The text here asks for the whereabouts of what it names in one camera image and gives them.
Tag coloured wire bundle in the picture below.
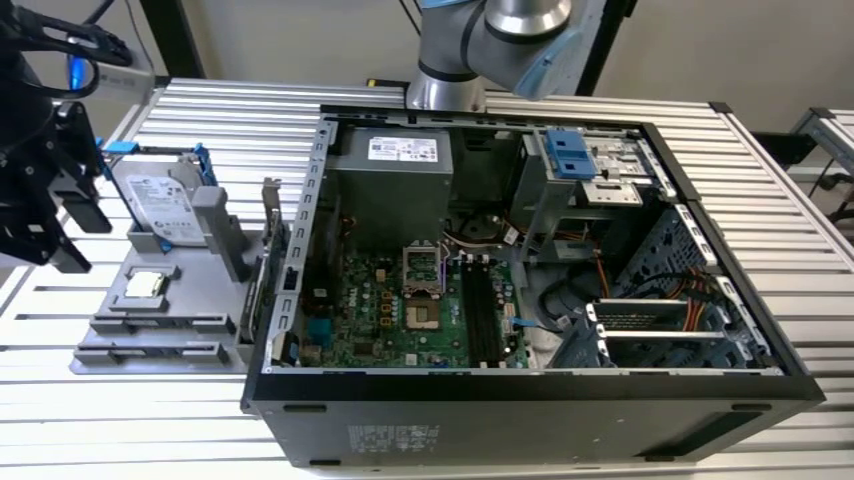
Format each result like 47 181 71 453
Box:
665 267 720 334

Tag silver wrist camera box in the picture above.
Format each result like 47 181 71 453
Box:
65 52 158 106

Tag grey metal drive cage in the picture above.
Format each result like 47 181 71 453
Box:
509 127 672 264

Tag orange wire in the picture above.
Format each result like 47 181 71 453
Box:
572 224 612 301

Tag power supply wire bundle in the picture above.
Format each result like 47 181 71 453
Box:
442 230 508 250

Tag black camera cable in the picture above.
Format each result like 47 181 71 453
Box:
0 0 131 101

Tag round chassis speaker disc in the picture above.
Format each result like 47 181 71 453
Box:
458 213 508 245

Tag black upright frame post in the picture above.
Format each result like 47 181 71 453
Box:
136 0 206 81
577 0 639 97

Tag black PC case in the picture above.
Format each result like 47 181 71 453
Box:
238 103 827 469

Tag black hanging cables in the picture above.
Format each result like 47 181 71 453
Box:
807 167 854 224

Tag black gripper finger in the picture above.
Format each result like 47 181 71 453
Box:
49 101 113 234
0 199 93 275

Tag hard disk in blue carrier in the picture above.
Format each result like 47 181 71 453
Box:
95 137 218 249

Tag metal socket cover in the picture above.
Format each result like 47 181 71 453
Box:
401 243 446 296

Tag blue port block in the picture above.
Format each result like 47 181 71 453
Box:
305 319 334 347

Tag black RAM slot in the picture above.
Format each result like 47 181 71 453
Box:
461 253 482 370
468 253 490 370
476 253 498 370
484 253 506 370

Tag grey power supply unit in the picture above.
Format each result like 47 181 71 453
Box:
325 127 456 254

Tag neighbouring metal table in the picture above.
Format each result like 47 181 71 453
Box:
785 105 854 176

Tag blue plastic drive bracket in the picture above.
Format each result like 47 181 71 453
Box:
542 128 596 180

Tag silver CPU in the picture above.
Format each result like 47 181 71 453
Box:
125 271 168 299

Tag green motherboard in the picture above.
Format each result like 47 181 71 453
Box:
296 249 534 370

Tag graphics card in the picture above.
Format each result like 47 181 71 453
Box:
237 175 288 347

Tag black looped cable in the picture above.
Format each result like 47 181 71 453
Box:
536 272 605 332

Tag metal disk bay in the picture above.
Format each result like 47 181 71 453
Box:
550 297 765 370

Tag CPU socket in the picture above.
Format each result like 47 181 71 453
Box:
404 298 442 331

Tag grey parts rack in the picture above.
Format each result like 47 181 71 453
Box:
69 187 294 376

